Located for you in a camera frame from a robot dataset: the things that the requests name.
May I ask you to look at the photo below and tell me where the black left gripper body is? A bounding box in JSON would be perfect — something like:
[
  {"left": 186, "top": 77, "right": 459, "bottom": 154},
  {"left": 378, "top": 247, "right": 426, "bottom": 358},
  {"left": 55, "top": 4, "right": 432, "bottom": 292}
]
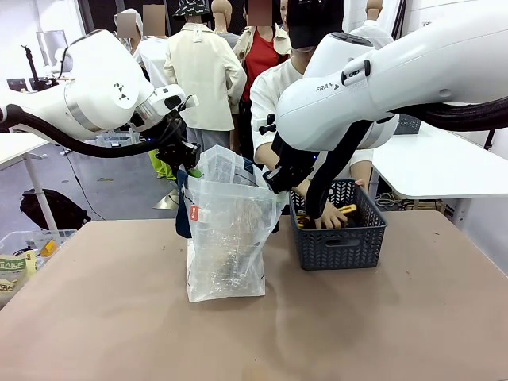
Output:
[{"left": 156, "top": 138, "right": 202, "bottom": 172}]

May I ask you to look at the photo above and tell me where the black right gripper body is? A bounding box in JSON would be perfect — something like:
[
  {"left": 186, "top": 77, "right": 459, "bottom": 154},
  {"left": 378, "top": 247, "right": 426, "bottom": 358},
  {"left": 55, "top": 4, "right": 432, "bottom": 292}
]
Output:
[{"left": 269, "top": 133, "right": 319, "bottom": 188}]

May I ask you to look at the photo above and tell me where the translucent navy-handled shopping bag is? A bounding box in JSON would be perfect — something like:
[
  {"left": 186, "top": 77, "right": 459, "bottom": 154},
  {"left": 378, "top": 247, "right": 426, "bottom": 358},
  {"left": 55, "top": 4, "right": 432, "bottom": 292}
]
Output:
[{"left": 175, "top": 144, "right": 290, "bottom": 304}]

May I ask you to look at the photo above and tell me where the dark grey plastic basket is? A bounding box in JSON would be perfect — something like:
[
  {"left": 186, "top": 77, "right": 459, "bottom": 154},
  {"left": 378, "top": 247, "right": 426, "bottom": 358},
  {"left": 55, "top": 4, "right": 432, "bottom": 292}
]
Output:
[
  {"left": 288, "top": 179, "right": 388, "bottom": 272},
  {"left": 394, "top": 114, "right": 423, "bottom": 137}
]

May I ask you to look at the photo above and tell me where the person's right hand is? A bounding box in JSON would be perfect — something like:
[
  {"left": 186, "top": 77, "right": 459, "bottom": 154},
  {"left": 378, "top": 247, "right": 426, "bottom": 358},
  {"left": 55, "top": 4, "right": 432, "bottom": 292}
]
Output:
[{"left": 316, "top": 201, "right": 351, "bottom": 231}]

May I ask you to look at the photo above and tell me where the hooded neon-green-trousers mannequin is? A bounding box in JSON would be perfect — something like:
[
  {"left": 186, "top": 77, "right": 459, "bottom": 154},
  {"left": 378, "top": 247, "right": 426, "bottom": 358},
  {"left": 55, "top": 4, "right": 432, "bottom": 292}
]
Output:
[{"left": 114, "top": 9, "right": 179, "bottom": 181}]

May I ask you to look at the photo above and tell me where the cream jacket bucket-hat mannequin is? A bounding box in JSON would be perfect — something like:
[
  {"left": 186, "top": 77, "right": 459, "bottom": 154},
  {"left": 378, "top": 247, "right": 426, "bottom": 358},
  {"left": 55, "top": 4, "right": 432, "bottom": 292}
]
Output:
[{"left": 163, "top": 0, "right": 248, "bottom": 160}]

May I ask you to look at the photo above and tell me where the white shirt black-trousers mannequin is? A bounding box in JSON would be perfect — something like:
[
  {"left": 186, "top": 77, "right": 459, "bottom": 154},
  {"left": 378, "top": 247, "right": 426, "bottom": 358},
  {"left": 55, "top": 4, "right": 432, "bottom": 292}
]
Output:
[{"left": 133, "top": 34, "right": 172, "bottom": 93}]

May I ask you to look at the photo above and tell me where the red shirt trench-coat mannequin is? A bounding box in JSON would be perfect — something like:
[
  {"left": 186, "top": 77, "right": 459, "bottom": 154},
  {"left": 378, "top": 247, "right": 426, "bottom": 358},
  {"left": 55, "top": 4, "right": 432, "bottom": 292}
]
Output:
[{"left": 233, "top": 0, "right": 294, "bottom": 115}]

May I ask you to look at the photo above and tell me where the black backpack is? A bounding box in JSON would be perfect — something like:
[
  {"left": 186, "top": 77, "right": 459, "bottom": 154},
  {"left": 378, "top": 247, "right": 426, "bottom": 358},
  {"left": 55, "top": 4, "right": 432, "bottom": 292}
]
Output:
[{"left": 19, "top": 188, "right": 92, "bottom": 232}]

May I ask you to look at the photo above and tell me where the person's black cap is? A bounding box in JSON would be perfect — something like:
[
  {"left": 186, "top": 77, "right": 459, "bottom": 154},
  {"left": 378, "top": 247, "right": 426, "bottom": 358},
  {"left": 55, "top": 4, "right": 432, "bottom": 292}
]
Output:
[{"left": 286, "top": 0, "right": 344, "bottom": 50}]

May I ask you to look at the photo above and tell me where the bare beige mannequin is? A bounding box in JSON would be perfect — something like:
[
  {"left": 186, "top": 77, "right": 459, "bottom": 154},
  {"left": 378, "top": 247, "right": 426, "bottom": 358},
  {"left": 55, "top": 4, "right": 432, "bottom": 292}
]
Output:
[{"left": 210, "top": 0, "right": 241, "bottom": 45}]

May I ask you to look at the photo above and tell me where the clear bin with goods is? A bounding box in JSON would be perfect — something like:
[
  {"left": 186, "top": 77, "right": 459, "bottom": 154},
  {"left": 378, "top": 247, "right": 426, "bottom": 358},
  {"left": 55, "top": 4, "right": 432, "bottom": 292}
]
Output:
[{"left": 0, "top": 229, "right": 79, "bottom": 279}]

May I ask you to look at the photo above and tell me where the white desk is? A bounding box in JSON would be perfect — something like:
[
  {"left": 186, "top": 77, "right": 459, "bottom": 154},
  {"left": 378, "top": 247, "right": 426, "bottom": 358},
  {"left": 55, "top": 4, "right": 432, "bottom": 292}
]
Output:
[{"left": 0, "top": 131, "right": 57, "bottom": 232}]

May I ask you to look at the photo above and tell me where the black slim tripod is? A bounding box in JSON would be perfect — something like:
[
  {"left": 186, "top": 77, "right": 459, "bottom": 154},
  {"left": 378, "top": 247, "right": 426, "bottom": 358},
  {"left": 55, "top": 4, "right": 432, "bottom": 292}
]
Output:
[{"left": 21, "top": 44, "right": 51, "bottom": 91}]

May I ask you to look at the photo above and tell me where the green cream food package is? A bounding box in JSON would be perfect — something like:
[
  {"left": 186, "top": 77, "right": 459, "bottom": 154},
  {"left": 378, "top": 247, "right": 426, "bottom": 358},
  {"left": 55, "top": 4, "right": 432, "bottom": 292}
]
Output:
[{"left": 0, "top": 252, "right": 38, "bottom": 307}]

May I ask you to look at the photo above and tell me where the metal mannequin base plate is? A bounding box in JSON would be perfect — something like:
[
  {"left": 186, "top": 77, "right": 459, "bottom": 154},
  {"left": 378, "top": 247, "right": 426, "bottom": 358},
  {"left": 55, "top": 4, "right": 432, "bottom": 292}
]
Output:
[{"left": 152, "top": 188, "right": 180, "bottom": 211}]

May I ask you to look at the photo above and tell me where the black right arm cable sleeve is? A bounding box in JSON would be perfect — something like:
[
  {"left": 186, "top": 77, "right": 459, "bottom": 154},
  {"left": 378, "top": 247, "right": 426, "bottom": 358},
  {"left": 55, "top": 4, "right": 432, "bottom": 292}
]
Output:
[{"left": 304, "top": 98, "right": 508, "bottom": 220}]

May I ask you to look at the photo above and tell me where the black arm cable sleeve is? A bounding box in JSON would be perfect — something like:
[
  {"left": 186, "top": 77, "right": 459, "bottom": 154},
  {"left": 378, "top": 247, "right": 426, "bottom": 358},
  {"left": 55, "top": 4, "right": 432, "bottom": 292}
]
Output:
[
  {"left": 304, "top": 98, "right": 508, "bottom": 220},
  {"left": 0, "top": 104, "right": 188, "bottom": 160}
]

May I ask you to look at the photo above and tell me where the black left arm cable sleeve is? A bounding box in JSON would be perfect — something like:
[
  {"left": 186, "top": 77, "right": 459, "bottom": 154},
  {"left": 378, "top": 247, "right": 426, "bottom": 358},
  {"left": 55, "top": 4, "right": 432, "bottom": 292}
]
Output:
[{"left": 0, "top": 104, "right": 188, "bottom": 160}]

